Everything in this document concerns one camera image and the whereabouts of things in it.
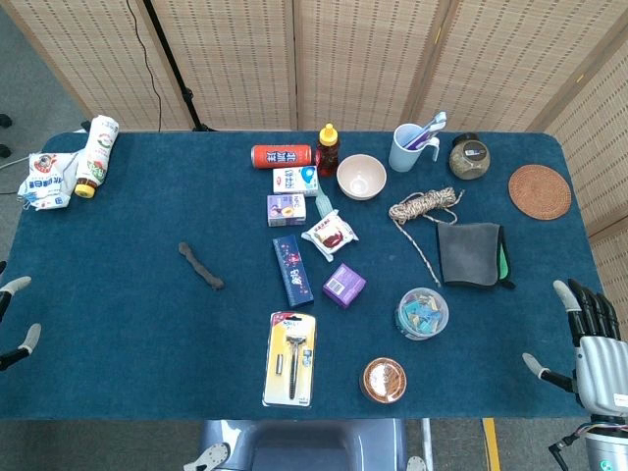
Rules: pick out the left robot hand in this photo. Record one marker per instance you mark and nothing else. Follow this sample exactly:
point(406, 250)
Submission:
point(29, 338)

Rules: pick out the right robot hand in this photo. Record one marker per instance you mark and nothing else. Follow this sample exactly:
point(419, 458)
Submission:
point(601, 373)

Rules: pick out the grey twisted stick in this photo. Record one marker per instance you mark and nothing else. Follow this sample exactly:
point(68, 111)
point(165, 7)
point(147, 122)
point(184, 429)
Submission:
point(198, 267)

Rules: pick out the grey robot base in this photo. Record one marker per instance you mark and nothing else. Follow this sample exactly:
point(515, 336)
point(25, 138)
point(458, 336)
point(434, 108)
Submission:
point(304, 446)

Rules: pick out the blue felt table cover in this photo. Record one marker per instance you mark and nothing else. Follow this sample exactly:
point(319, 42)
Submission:
point(147, 343)

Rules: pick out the yellow floor tape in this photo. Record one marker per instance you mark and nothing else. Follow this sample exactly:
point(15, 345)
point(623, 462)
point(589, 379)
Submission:
point(491, 441)

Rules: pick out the white crumpled food bag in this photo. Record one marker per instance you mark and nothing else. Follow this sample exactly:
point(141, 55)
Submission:
point(44, 181)

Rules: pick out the grey cloth green lining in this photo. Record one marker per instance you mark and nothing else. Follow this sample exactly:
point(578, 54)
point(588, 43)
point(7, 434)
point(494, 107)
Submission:
point(466, 252)

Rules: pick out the white table leg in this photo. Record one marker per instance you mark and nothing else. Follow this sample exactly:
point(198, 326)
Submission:
point(427, 441)

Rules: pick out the clear tub binder clips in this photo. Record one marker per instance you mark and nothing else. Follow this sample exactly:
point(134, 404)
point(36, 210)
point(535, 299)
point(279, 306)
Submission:
point(422, 314)

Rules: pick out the black chair caster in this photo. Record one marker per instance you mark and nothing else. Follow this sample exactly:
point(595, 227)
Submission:
point(5, 121)
point(4, 151)

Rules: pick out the round woven coaster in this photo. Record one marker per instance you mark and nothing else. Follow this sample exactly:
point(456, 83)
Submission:
point(539, 192)

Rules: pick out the white bottle yellow cap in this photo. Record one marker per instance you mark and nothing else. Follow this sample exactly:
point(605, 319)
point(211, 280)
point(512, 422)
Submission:
point(98, 152)

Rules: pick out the white perforated foot plate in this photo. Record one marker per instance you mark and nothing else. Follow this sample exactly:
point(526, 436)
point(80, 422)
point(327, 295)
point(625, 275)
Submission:
point(416, 463)
point(211, 456)

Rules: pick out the round copper tin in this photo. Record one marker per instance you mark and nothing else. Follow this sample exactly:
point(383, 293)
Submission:
point(383, 380)

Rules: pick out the glass jar black lid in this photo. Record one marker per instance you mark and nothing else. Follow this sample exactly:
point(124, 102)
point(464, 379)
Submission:
point(469, 159)

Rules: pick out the yellow razor blister pack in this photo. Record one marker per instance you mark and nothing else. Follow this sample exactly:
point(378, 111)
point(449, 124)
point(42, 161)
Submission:
point(282, 343)

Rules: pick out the small purple box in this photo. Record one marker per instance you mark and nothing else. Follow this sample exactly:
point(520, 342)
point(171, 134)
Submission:
point(343, 285)

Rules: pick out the long dark blue box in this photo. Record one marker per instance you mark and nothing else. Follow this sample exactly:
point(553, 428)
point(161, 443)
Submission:
point(293, 270)

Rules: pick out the purple white drink carton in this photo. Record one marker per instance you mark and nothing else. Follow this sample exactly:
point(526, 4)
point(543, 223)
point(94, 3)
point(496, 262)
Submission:
point(286, 210)

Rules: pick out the black tripod stand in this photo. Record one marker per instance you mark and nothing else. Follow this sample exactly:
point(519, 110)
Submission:
point(186, 93)

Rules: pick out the light blue mug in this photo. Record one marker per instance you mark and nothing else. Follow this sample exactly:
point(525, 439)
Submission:
point(402, 157)

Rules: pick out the white purple toothpaste tube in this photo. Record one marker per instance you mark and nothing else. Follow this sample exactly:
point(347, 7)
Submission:
point(432, 128)

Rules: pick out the white snack packet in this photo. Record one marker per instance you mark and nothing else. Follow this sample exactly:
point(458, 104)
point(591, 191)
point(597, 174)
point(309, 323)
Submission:
point(329, 234)

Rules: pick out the white blue milk carton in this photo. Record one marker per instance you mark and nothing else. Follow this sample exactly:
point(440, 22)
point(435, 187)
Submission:
point(294, 180)

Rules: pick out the beige bowl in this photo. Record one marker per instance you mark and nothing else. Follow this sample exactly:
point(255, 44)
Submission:
point(360, 179)

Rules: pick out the orange drink can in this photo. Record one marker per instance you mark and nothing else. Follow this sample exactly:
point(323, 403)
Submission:
point(282, 157)

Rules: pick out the honey bottle yellow cap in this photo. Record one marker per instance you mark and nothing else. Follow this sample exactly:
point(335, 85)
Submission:
point(328, 154)

